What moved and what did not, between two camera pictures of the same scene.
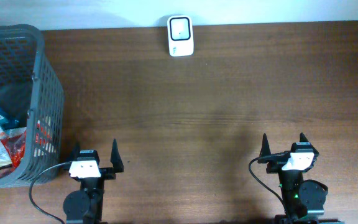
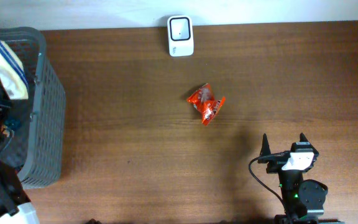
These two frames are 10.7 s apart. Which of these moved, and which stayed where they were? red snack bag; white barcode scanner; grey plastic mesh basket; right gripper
Moved: red snack bag
Stayed: right gripper; white barcode scanner; grey plastic mesh basket
